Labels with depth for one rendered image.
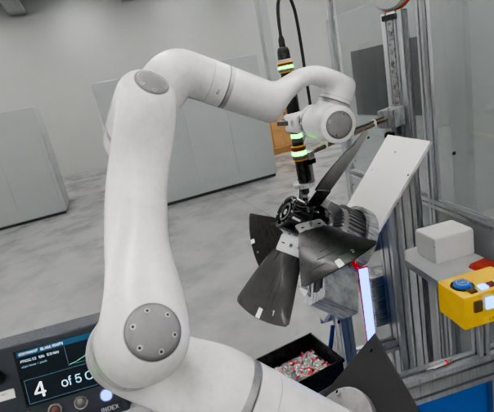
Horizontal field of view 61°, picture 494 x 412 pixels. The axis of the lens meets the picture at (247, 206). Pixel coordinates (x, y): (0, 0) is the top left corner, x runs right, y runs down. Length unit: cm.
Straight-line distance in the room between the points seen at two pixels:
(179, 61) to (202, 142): 598
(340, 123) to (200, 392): 62
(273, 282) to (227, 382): 79
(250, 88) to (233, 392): 58
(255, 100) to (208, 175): 602
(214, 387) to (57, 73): 1287
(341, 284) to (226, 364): 78
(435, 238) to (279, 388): 117
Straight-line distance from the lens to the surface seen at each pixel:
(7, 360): 98
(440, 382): 127
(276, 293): 137
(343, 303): 133
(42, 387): 98
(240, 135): 700
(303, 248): 122
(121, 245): 62
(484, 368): 133
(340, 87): 99
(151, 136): 69
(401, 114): 179
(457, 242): 177
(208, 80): 87
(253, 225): 166
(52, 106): 1328
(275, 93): 92
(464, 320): 117
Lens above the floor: 165
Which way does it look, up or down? 16 degrees down
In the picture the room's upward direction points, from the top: 11 degrees counter-clockwise
